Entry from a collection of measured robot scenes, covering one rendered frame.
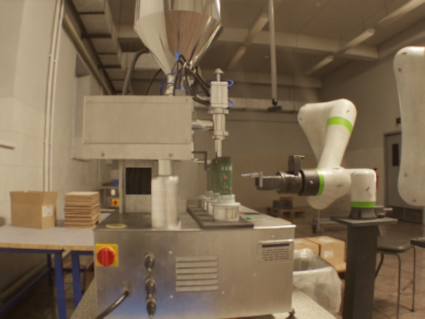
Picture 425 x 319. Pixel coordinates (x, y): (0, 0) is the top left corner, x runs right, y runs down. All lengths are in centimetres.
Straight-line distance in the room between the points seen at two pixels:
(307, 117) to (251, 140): 1008
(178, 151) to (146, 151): 7
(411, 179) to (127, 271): 87
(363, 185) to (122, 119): 125
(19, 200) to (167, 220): 195
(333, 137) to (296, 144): 1076
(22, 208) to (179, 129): 197
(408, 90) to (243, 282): 79
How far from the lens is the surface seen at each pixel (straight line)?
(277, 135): 1196
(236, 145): 1151
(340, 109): 152
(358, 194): 176
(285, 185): 111
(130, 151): 82
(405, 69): 121
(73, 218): 256
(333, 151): 139
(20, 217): 268
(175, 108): 83
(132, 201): 114
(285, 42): 845
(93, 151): 83
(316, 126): 161
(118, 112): 83
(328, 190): 117
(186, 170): 113
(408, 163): 117
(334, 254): 386
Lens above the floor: 115
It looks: 2 degrees up
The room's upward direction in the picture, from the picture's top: straight up
